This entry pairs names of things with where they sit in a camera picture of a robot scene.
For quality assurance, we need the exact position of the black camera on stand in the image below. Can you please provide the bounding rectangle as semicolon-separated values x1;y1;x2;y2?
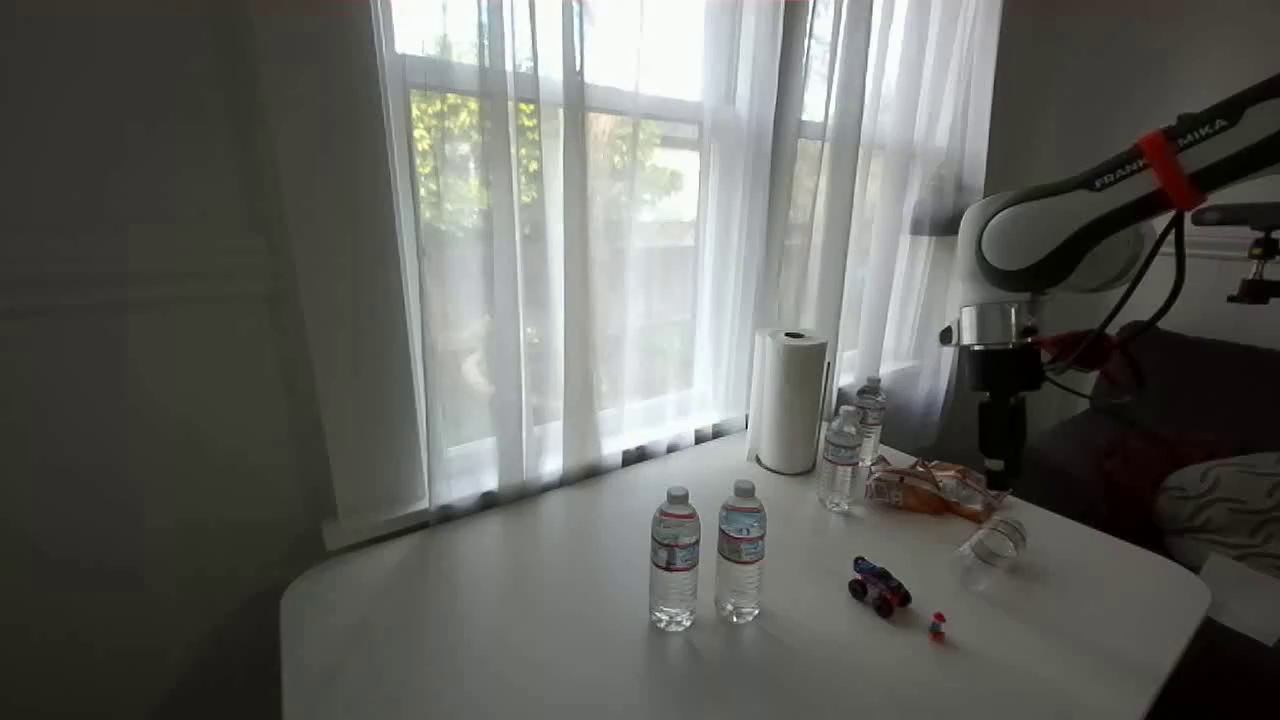
1189;196;1280;308

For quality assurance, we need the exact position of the red strap on arm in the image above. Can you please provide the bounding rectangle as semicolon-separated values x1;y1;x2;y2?
1132;130;1213;216

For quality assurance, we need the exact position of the dark sofa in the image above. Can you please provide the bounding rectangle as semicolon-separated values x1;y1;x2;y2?
1018;321;1280;572

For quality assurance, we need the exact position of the orange plastic snack bag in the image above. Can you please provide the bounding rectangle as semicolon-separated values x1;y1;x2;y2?
863;451;1009;529

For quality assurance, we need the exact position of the dark lamp shade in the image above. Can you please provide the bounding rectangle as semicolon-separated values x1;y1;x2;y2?
910;183;968;240

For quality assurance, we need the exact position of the white patterned pillow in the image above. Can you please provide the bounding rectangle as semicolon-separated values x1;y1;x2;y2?
1151;450;1280;582

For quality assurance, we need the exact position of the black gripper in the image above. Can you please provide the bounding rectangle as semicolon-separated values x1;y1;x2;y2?
968;342;1054;494

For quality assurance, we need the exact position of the blue red toy car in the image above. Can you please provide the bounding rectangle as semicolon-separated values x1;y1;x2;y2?
845;554;918;621

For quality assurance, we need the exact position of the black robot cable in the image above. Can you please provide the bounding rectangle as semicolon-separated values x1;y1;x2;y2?
1045;213;1193;404

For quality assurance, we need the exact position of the sheer white curtain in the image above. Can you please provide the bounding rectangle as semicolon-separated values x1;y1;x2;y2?
251;0;1009;554

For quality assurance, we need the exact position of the white cushion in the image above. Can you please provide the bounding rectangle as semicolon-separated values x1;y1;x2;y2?
1197;547;1280;651

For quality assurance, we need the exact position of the white framed window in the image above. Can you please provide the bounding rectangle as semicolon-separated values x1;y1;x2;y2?
386;0;863;472

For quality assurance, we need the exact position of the clear plastic water bottle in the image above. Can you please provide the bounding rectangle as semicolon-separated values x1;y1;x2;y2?
958;512;1031;582

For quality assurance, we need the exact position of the white paper towel roll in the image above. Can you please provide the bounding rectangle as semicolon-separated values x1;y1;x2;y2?
752;323;832;481

